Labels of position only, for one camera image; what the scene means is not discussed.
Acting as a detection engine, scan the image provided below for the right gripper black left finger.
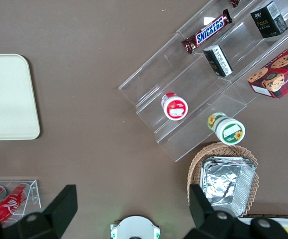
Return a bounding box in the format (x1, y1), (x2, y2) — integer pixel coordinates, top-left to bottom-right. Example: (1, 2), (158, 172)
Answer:
(0, 184), (79, 239)

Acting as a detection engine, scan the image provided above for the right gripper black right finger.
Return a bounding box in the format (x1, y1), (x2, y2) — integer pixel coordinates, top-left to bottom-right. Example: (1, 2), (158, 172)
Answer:
(183, 184), (288, 239)

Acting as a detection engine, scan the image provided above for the aluminium foil tray stack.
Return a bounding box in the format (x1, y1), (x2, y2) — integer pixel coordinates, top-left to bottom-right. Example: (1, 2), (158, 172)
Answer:
(199, 156), (257, 218)

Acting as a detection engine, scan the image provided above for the wicker basket holding foil trays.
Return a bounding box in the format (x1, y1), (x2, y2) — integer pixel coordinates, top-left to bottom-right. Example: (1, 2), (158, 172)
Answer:
(187, 141), (260, 217)

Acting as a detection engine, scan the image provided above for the cream rectangular serving tray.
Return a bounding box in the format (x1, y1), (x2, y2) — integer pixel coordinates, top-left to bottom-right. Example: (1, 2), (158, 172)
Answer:
(0, 53), (41, 141)

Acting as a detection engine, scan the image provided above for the clear acrylic bottle rack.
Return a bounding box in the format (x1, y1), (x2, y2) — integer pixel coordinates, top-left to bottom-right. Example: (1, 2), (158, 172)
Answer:
(0, 179), (42, 225)

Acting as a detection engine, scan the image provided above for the white snack bin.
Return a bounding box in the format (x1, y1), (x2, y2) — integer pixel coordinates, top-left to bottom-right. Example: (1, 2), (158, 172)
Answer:
(238, 213), (288, 239)

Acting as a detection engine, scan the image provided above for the green lidded sunflower cup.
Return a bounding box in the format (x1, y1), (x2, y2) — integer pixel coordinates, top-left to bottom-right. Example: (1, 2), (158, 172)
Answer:
(207, 112), (246, 145)

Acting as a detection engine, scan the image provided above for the red lidded white cup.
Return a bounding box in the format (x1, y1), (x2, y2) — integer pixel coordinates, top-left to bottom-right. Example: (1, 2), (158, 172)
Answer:
(161, 92), (189, 121)

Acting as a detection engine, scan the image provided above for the clear acrylic stepped shelf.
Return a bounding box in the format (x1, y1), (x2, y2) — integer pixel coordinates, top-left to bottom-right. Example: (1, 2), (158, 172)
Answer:
(118, 0), (288, 163)

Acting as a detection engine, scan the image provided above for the small black carton box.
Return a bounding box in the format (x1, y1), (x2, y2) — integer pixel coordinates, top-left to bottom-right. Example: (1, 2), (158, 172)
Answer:
(250, 0), (288, 39)
(203, 44), (234, 78)

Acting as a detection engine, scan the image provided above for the red tartan cookie box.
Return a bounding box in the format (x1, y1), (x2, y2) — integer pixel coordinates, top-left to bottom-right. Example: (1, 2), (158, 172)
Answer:
(247, 37), (288, 100)

